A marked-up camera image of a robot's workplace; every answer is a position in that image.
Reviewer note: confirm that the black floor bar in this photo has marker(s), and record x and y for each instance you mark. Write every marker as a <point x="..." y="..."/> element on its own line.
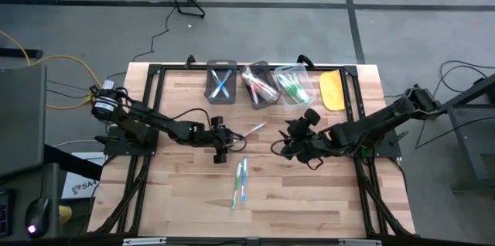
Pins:
<point x="19" y="53"/>

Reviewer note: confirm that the grey translucent plastic bin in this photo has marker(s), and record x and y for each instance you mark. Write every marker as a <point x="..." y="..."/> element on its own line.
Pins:
<point x="247" y="69"/>
<point x="209" y="97"/>

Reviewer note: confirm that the clear plastic bin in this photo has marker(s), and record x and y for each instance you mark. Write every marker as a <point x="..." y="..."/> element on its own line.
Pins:
<point x="309" y="83"/>

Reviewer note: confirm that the white cardboard box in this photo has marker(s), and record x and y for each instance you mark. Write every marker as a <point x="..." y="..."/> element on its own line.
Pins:
<point x="83" y="186"/>

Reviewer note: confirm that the dark desk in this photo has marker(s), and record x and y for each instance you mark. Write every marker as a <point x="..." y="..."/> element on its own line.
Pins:
<point x="15" y="184"/>

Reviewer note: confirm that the white power adapter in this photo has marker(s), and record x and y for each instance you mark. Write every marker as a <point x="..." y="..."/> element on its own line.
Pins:
<point x="108" y="83"/>

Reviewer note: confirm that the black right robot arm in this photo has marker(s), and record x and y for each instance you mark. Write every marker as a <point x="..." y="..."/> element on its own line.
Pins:
<point x="379" y="120"/>

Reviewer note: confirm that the silver metal bracket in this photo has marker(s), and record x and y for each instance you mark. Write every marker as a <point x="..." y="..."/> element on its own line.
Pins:
<point x="359" y="242"/>
<point x="145" y="241"/>

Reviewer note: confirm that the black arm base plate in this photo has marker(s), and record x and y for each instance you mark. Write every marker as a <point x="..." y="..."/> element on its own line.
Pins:
<point x="116" y="149"/>
<point x="390" y="147"/>

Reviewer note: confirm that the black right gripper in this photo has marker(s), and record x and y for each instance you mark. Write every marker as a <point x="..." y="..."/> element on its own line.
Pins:
<point x="305" y="139"/>

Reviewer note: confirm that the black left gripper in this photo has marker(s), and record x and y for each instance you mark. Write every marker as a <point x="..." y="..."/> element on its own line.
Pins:
<point x="220" y="137"/>

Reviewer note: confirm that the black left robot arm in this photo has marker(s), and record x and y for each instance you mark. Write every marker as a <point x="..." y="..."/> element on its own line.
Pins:
<point x="162" y="124"/>

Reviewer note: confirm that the orange toothbrush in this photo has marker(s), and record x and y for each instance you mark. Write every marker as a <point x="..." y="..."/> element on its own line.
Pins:
<point x="254" y="90"/>
<point x="255" y="128"/>
<point x="267" y="88"/>

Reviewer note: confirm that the small yellow object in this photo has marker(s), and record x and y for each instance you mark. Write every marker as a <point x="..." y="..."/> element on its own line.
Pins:
<point x="65" y="215"/>

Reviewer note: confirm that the dark grey monitor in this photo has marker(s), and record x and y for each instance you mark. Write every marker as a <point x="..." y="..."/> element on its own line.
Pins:
<point x="19" y="122"/>

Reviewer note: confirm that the yellow cloth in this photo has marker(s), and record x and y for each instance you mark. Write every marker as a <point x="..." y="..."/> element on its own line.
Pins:
<point x="332" y="91"/>

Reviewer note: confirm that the black computer mouse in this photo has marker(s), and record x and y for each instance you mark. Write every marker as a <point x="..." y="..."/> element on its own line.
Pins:
<point x="36" y="215"/>

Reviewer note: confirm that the yellow black power plug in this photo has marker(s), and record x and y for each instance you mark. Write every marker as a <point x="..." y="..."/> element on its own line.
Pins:
<point x="87" y="101"/>

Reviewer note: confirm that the blue toothbrush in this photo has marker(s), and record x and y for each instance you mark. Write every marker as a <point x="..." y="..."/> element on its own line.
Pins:
<point x="215" y="76"/>
<point x="244" y="179"/>
<point x="229" y="75"/>

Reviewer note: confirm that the black desk beam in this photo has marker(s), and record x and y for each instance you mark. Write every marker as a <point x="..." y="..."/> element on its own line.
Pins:
<point x="73" y="162"/>

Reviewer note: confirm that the black side table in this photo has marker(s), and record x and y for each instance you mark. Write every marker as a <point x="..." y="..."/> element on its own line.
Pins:
<point x="460" y="99"/>

